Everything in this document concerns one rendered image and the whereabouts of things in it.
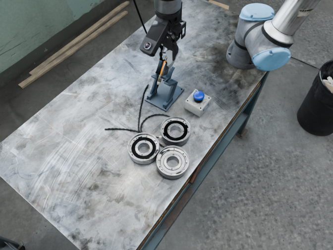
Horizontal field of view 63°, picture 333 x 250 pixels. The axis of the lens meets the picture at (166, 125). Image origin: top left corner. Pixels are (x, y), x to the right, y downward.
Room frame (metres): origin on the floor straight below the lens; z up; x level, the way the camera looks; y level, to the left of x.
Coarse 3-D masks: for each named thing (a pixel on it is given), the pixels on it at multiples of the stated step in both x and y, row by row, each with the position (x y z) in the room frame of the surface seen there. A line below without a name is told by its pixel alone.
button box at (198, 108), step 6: (192, 96) 0.62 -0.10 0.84; (186, 102) 0.60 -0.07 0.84; (192, 102) 0.60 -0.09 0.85; (198, 102) 0.59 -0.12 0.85; (204, 102) 0.59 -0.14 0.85; (210, 102) 0.61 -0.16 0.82; (186, 108) 0.60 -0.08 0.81; (192, 108) 0.58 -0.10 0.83; (198, 108) 0.57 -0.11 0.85; (204, 108) 0.58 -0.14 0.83; (198, 114) 0.56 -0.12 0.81
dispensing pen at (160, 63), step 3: (162, 60) 0.67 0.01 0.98; (165, 60) 0.67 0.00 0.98; (159, 63) 0.66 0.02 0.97; (162, 63) 0.66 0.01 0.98; (159, 66) 0.66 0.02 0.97; (159, 69) 0.65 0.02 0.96; (156, 72) 0.65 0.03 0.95; (159, 72) 0.64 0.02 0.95; (159, 75) 0.65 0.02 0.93; (159, 78) 0.64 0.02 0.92; (159, 81) 0.64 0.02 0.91; (159, 84) 0.63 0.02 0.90; (156, 90) 0.62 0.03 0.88
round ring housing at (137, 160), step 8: (136, 136) 0.46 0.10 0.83; (144, 136) 0.47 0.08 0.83; (152, 136) 0.46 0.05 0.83; (128, 144) 0.43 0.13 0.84; (136, 144) 0.44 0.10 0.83; (144, 144) 0.44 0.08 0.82; (128, 152) 0.40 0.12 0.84; (136, 152) 0.41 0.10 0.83; (136, 160) 0.37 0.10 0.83; (144, 160) 0.37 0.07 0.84; (152, 160) 0.38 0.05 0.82
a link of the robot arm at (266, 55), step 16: (288, 0) 0.74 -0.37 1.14; (304, 0) 0.71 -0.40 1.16; (320, 0) 0.71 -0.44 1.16; (288, 16) 0.71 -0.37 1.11; (304, 16) 0.70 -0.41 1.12; (256, 32) 0.77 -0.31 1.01; (272, 32) 0.71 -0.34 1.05; (288, 32) 0.70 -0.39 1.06; (256, 48) 0.71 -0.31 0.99; (272, 48) 0.68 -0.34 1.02; (288, 48) 0.69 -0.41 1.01; (256, 64) 0.67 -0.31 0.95; (272, 64) 0.67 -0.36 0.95
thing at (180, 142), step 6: (168, 120) 0.53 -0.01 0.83; (174, 120) 0.53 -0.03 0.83; (180, 120) 0.53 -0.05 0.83; (186, 120) 0.52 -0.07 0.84; (162, 126) 0.50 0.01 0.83; (168, 126) 0.50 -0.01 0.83; (174, 126) 0.51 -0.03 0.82; (180, 126) 0.50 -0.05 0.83; (162, 132) 0.48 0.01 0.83; (168, 132) 0.48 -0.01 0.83; (162, 138) 0.46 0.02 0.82; (186, 138) 0.45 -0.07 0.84; (174, 144) 0.44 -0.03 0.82; (180, 144) 0.44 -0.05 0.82
